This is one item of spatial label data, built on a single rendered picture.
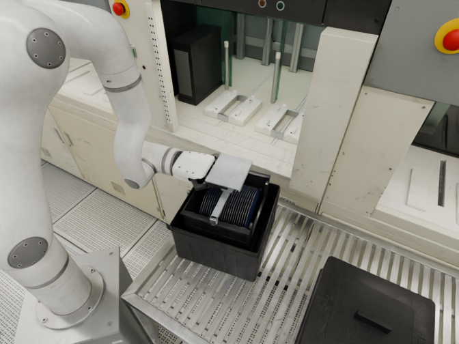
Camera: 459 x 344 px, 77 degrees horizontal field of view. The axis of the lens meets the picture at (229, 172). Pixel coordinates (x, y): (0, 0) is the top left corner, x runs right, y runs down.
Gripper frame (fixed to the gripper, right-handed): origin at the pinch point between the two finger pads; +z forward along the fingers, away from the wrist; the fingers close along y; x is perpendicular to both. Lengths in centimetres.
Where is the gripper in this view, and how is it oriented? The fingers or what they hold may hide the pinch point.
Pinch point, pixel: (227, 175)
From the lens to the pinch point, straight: 81.6
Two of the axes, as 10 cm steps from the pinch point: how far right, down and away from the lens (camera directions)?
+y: -3.4, 6.6, -6.7
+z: 9.4, 2.4, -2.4
